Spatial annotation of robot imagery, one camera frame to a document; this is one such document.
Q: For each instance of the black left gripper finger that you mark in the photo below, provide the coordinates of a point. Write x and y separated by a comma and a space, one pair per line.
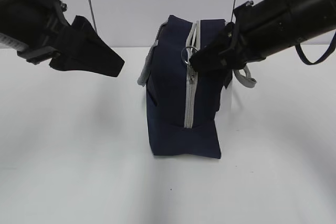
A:
86, 24
84, 50

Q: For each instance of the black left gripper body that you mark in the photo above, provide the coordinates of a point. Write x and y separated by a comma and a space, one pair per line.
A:
38, 30

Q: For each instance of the navy blue lunch bag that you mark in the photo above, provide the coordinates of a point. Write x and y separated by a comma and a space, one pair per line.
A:
181, 103

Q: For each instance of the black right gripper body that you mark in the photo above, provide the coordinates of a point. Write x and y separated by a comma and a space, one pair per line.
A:
272, 26

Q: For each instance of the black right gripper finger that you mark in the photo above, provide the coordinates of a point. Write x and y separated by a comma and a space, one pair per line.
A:
218, 53
228, 76

